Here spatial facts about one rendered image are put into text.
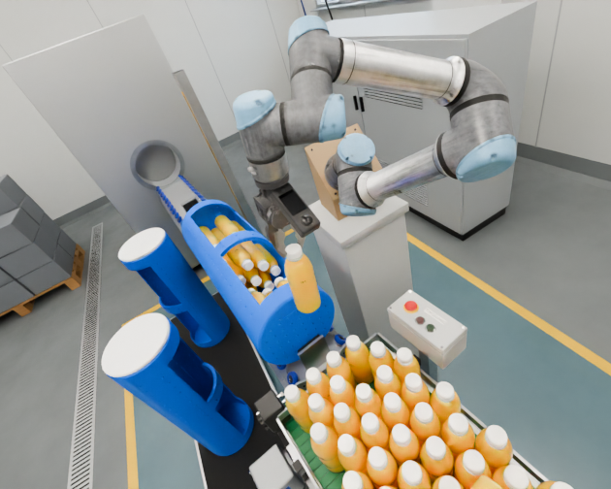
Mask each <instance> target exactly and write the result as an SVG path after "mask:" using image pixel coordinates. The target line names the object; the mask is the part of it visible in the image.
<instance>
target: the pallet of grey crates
mask: <svg viewBox="0 0 611 489"><path fill-rule="evenodd" d="M84 255H85V251H84V250H83V249H82V248H81V247H80V246H79V245H78V244H76V243H75V242H74V241H73V240H72V239H71V238H70V237H69V236H68V235H67V234H66V233H65V232H64V231H63V230H62V229H61V228H60V227H59V226H58V225H57V224H56V223H55V222H54V221H53V220H52V219H51V218H50V217H49V216H48V215H47V214H46V213H45V211H44V210H43V209H42V208H41V207H40V206H39V205H38V204H37V203H36V202H35V201H34V200H33V199H32V198H31V197H30V196H29V195H28V194H26V192H25V191H24V190H23V189H22V188H21V187H20V186H19V185H18V184H17V183H16V182H15V181H14V180H13V179H12V178H11V177H10V176H9V175H8V174H6V175H4V176H2V177H0V316H2V315H4V314H6V313H8V312H9V311H11V310H14V311H15V312H16V313H18V314H19V315H20V316H24V315H26V314H28V313H30V312H32V309H33V306H34V303H35V299H36V298H37V297H39V296H41V295H43V294H45V293H47V292H49V291H50V290H52V289H54V288H56V287H58V286H59V285H61V284H63V283H65V284H66V285H67V286H68V287H69V288H70V289H71V290H74V289H76V288H78V287H80V286H81V279H82V271H83V262H84Z"/></svg>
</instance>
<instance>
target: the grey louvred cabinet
mask: <svg viewBox="0 0 611 489"><path fill-rule="evenodd" d="M536 6H537V1H528V2H517V3H507V4H497V5H487V6H477V7H466V8H457V9H446V10H436V11H426V12H416V13H406V14H395V15H386V16H366V17H356V18H346V19H336V20H331V21H328V22H326V24H327V26H328V30H329V32H330V36H334V37H338V38H342V39H347V40H352V41H356V42H361V43H366V44H371V45H375V46H380V47H384V48H389V49H397V50H402V51H407V52H412V53H417V54H421V55H426V56H430V57H435V58H439V59H444V60H445V59H447V58H448V57H451V56H459V57H463V58H467V59H469V60H472V61H475V62H477V63H479V64H481V65H482V66H484V67H486V68H487V69H489V70H490V71H492V72H493V73H494V74H495V75H496V76H497V77H498V78H499V79H500V80H501V81H502V83H503V84H504V86H505V88H506V90H507V92H508V97H509V106H510V112H511V118H512V125H513V131H514V137H515V138H516V151H517V145H518V138H519V131H520V123H521V116H522V109H523V103H524V96H525V89H526V82H527V74H528V68H529V61H530V54H531V41H532V34H533V27H534V20H535V13H536ZM334 93H335V94H341V95H342V96H343V98H344V106H345V119H346V128H347V127H350V126H352V125H354V124H356V123H358V125H359V127H360V129H361V131H362V132H363V134H364V135H365V136H367V137H368V138H369V139H371V140H372V142H373V144H374V147H375V154H374V155H375V156H376V158H377V160H378V162H379V164H380V165H381V167H382V169H383V168H385V167H388V166H390V165H392V164H394V163H396V162H398V161H400V160H402V159H404V158H406V157H408V156H410V155H412V154H414V153H416V152H418V151H420V150H422V149H424V148H426V147H430V146H432V145H434V144H435V142H436V139H437V137H438V136H439V135H440V134H441V133H443V132H445V131H447V130H449V129H450V128H451V125H450V114H449V112H448V110H447V108H446V107H444V106H439V105H437V104H436V103H435V102H434V101H433V99H429V98H422V97H416V96H410V95H404V94H399V93H392V92H386V91H380V90H374V89H367V88H362V87H356V86H350V85H343V84H337V83H333V94H334ZM514 165H515V162H514V163H513V164H512V166H511V167H510V168H508V169H507V170H506V171H504V172H502V173H501V174H499V175H497V176H494V177H492V178H489V179H484V180H479V181H476V182H461V181H459V180H458V179H450V178H449V177H446V178H443V179H439V180H436V181H433V182H430V183H428V184H425V185H422V186H419V187H417V188H414V189H411V190H408V191H406V192H404V193H401V194H398V195H396V196H397V197H399V198H401V199H403V200H404V201H406V202H407V203H408V207H409V211H410V212H413V213H415V214H417V215H418V216H420V217H422V218H424V219H425V220H427V221H429V222H430V223H431V224H433V225H435V226H437V227H438V228H440V229H442V230H444V231H446V232H447V233H449V234H451V235H453V236H454V237H456V238H458V239H460V240H461V241H464V240H466V239H467V238H469V237H470V236H472V235H473V234H475V233H476V232H478V231H479V230H481V229H482V228H484V227H485V226H487V225H489V224H490V223H492V222H493V221H495V220H496V219H498V218H499V217H501V216H502V215H504V214H505V209H506V207H507V206H508V205H509V200H510V193H511V186H512V180H513V172H514Z"/></svg>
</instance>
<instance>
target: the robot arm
mask: <svg viewBox="0 0 611 489"><path fill-rule="evenodd" d="M288 55H289V66H290V82H291V100H292V101H286V102H278V103H276V101H275V99H274V97H273V94H272V93H271V92H270V91H268V90H253V91H249V92H246V93H244V94H242V95H240V96H239V97H237V98H236V100H235V101H234V103H233V110H234V114H235V118H236V122H237V129H238V130H239V132H240V136H241V141H242V145H243V148H244V151H245V155H246V158H247V161H248V164H249V167H248V168H247V171H248V172H251V174H252V176H253V178H254V181H255V184H256V186H257V187H258V188H260V190H259V194H257V195H255V196H253V199H254V202H255V205H256V208H257V211H258V214H259V215H260V216H261V217H262V218H263V219H264V220H265V221H266V223H267V225H266V227H265V231H266V235H267V237H268V238H269V240H270V241H271V243H272V244H273V247H274V249H275V250H276V252H277V253H278V254H279V255H280V256H281V257H283V258H285V257H286V255H287V252H286V251H285V247H286V245H285V244H284V239H285V233H284V232H283V231H282V229H283V228H284V227H285V226H287V225H289V224H291V228H292V229H293V230H294V231H295V233H296V238H297V239H298V242H297V244H298V245H300V246H301V248H303V246H304V242H305V239H306V236H307V235H309V234H310V233H312V232H314V231H315V230H317V229H319V227H320V224H321V222H320V220H319V219H318V218H317V216H316V215H315V214H314V213H313V211H312V210H311V209H310V208H309V206H308V205H307V204H306V202H305V201H304V200H303V199H302V197H301V196H300V195H299V194H298V192H297V191H296V190H295V189H294V187H293V186H292V185H291V184H290V182H287V181H288V180H289V173H288V171H289V167H288V162H287V157H286V152H285V148H284V147H287V146H295V145H304V144H313V143H324V142H327V141H332V140H338V139H341V138H343V137H344V136H345V134H346V119H345V106H344V98H343V96H342V95H341V94H335V93H334V94H333V83H337V84H343V85H350V86H356V87H362V88H367V89H374V90H380V91H386V92H392V93H399V94H404V95H410V96H416V97H422V98H429V99H433V101H434V102H435V103H436V104H437V105H439V106H444V107H446V108H447V110H448V112H449V114H450V125H451V128H450V129H449V130H447V131H445V132H443V133H441V134H440V135H439V136H438V137H437V139H436V142H435V144H434V145H432V146H430V147H426V148H424V149H422V150H420V151H418V152H416V153H414V154H412V155H410V156H408V157H406V158H404V159H402V160H400V161H398V162H396V163H394V164H392V165H390V166H388V167H385V168H383V169H381V170H379V171H377V172H373V171H372V163H371V161H372V159H373V157H374V154H375V147H374V144H373V142H372V140H371V139H369V138H368V137H367V136H365V135H363V134H359V133H353V134H349V135H347V136H345V137H344V138H343V139H342V140H341V142H340V143H339V144H338V149H337V152H336V154H334V155H332V156H331V157H330V158H329V160H328V161H327V163H326V166H325V170H324V175H325V179H326V181H327V183H328V184H329V185H330V186H331V187H332V188H333V189H335V190H337V191H338V197H339V203H338V204H339V207H340V212H341V213H342V214H343V215H347V216H369V215H375V214H376V211H377V209H376V208H377V207H380V206H381V205H382V204H383V203H384V202H385V199H387V198H390V197H393V196H396V195H398V194H401V193H404V192H406V191H408V190H411V189H414V188H417V187H419V186H422V185H425V184H428V183H430V182H433V181H436V180H439V179H443V178H446V177H449V178H450V179H458V180H459V181H461V182H476V181H479V180H484V179H489V178H492V177H494V176H497V175H499V174H501V173H502V172H504V171H506V170H507V169H508V168H510V167H511V166H512V164H513V163H514V162H515V160H516V138H515V137H514V131H513V125H512V118H511V112H510V106H509V97H508V92H507V90H506V88H505V86H504V84H503V83H502V81H501V80H500V79H499V78H498V77H497V76H496V75H495V74H494V73H493V72H492V71H490V70H489V69H487V68H486V67H484V66H482V65H481V64H479V63H477V62H475V61H472V60H469V59H467V58H463V57H459V56H451V57H448V58H447V59H445V60H444V59H439V58H435V57H430V56H426V55H421V54H417V53H412V52H407V51H402V50H397V49H389V48H384V47H380V46H375V45H371V44H366V43H361V42H356V41H352V40H347V39H342V38H338V37H334V36H330V32H329V30H328V26H327V24H326V22H325V21H323V20H322V19H321V18H320V17H318V16H302V17H300V18H298V19H297V20H295V21H294V22H293V24H292V25H291V27H290V28H289V34H288ZM286 182H287V183H286ZM259 196H260V197H259ZM257 197H258V198H257ZM257 205H258V206H257ZM258 208H259V209H258Z"/></svg>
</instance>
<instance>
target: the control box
mask: <svg viewBox="0 0 611 489"><path fill-rule="evenodd" d="M407 301H414V302H415V303H416V304H417V309H416V310H413V311H410V310H407V309H406V308H405V307H404V304H405V303H406V302H407ZM427 309H428V310H427ZM387 310H388V313H389V319H390V324H391V327H392V328H393V329H394V330H396V331H397V332H398V333H399V334H400V335H402V336H403V337H404V338H405V339H407V340H408V341H409V342H410V343H412V344H413V345H414V346H415V347H416V348H418V349H419V350H420V351H421V352H423V353H424V354H425V355H426V356H427V357H429V358H430V359H431V360H432V361H433V362H435V363H436V364H437V365H438V366H440V367H441V368H442V369H444V368H445V367H446V366H447V365H449V364H450V363H451V362H452V361H453V360H454V359H455V358H456V357H457V356H458V355H459V354H460V353H461V352H462V351H463V350H464V349H465V348H466V332H467V327H466V326H464V325H463V324H461V323H460V322H458V321H457V320H455V319H454V318H452V317H451V316H449V315H448V314H446V313H445V312H443V311H442V310H440V309H438V308H437V307H435V306H434V305H432V304H431V303H429V302H428V301H426V300H425V299H423V298H422V297H420V296H419V295H417V294H416V293H414V292H413V291H411V290H408V291H407V292H406V293H405V294H403V295H402V296H401V297H400V298H399V299H398V300H397V301H396V302H395V303H393V304H392V305H391V306H390V307H389V308H387ZM426 310H427V311H426ZM430 312H432V313H430ZM418 316H422V317H423V318H424V320H425V321H424V323H422V324H419V323H417V322H416V318H417V317H418ZM436 318H438V319H436ZM439 319H441V320H442V319H443V320H444V321H443V320H442V321H443V323H444V324H443V323H442V321H441V320H440V321H441V322H440V321H439ZM445 321H446V322H445ZM428 324H433V325H434V330H433V331H431V332H430V331H428V330H427V329H426V326H427V325H428Z"/></svg>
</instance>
